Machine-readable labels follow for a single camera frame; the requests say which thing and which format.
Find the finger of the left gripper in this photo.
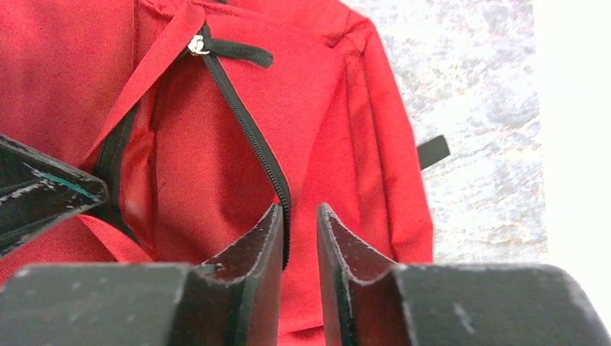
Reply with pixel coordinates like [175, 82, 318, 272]
[1, 135, 108, 256]

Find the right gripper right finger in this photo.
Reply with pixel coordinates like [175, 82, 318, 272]
[317, 204, 610, 345]

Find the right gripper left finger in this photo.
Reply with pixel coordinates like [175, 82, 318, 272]
[1, 205, 283, 345]

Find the red student backpack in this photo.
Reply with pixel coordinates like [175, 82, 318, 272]
[1, 1, 433, 345]

